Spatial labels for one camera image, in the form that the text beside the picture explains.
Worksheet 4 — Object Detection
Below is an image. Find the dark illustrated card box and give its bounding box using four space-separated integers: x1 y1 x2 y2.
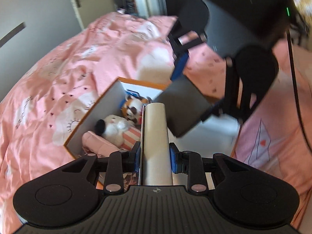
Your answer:
123 172 138 191

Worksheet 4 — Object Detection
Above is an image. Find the grey wall switch panel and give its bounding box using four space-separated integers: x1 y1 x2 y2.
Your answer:
0 22 26 48

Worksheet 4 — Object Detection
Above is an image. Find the red panda sailor plush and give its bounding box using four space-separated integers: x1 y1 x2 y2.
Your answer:
121 97 151 126

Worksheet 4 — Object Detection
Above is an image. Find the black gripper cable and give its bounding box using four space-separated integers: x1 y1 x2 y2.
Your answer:
285 16 312 152

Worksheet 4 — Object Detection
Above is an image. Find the pink cloud-print duvet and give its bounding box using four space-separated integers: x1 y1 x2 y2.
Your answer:
1 13 311 233

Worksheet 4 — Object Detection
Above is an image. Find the dark grey box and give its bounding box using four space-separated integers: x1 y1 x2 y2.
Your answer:
153 75 213 137

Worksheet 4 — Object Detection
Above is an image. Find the orange cardboard box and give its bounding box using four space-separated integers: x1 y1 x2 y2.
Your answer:
63 76 242 193

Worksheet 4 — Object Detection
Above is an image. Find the blue Ocean Park tag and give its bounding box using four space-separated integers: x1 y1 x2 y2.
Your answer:
119 89 141 109

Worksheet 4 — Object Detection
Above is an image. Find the white panda plush toy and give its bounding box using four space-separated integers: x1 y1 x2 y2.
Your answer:
94 115 141 151

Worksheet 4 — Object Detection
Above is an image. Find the cream white box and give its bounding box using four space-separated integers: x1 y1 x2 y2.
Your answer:
139 103 173 186

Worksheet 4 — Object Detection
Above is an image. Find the pink umbrella pouch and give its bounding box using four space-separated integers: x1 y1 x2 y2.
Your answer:
82 131 120 157

